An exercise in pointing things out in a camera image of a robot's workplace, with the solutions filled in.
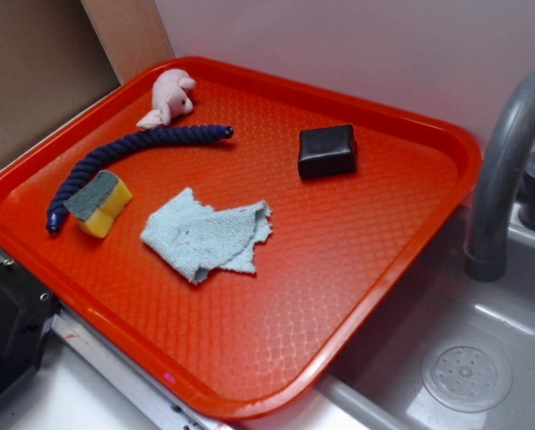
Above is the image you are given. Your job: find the pink plush bunny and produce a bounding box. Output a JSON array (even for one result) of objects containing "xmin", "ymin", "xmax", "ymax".
[{"xmin": 136, "ymin": 69, "xmax": 196, "ymax": 129}]

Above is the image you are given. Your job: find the red plastic tray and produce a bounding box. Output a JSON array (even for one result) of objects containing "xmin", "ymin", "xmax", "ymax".
[{"xmin": 0, "ymin": 57, "xmax": 481, "ymax": 421}]

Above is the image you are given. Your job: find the light blue cloth rag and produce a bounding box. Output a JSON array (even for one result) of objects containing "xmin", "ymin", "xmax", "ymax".
[{"xmin": 141, "ymin": 187, "xmax": 272, "ymax": 285}]

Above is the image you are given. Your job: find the black rectangular block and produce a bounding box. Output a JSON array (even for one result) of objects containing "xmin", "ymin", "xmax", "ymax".
[{"xmin": 298, "ymin": 125, "xmax": 357, "ymax": 180}]

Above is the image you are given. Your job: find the yellow sponge with green scrubber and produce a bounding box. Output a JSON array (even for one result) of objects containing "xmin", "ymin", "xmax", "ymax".
[{"xmin": 65, "ymin": 170, "xmax": 133, "ymax": 239}]

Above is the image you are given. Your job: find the grey toy sink basin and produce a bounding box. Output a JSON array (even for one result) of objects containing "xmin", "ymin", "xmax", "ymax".
[{"xmin": 317, "ymin": 210, "xmax": 535, "ymax": 429}]

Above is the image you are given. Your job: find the grey faucet spout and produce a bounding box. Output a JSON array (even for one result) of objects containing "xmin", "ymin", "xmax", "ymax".
[{"xmin": 464, "ymin": 70, "xmax": 535, "ymax": 282}]

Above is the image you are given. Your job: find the sink drain strainer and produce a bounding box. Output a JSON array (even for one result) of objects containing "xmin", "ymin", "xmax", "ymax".
[{"xmin": 421, "ymin": 341, "xmax": 513, "ymax": 413}]

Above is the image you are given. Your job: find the brown cardboard panel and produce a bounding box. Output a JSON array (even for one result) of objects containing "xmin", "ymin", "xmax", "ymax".
[{"xmin": 0, "ymin": 1, "xmax": 174, "ymax": 169}]

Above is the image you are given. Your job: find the dark blue braided rope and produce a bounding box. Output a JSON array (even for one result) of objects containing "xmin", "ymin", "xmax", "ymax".
[{"xmin": 45, "ymin": 125, "xmax": 236, "ymax": 236}]

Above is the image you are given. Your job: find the aluminium frame rail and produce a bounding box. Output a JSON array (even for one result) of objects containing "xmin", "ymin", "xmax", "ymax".
[{"xmin": 51, "ymin": 308, "xmax": 228, "ymax": 429}]

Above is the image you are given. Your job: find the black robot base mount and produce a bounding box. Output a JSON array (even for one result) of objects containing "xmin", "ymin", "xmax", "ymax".
[{"xmin": 0, "ymin": 259, "xmax": 58, "ymax": 401}]

